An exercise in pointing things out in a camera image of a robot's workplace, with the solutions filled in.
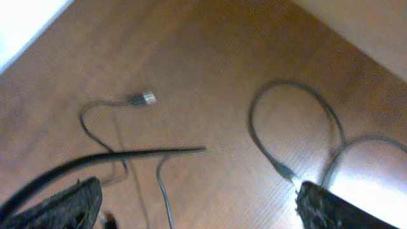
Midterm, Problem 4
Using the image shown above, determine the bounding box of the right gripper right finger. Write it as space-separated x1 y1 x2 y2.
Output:
296 181 394 229

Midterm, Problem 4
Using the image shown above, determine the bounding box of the black cable bundle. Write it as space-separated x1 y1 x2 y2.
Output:
78 90 176 229

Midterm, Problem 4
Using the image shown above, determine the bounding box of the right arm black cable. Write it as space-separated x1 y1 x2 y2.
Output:
0 145 207 220

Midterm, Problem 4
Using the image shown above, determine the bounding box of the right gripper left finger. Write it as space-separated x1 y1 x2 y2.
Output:
1 177 102 229

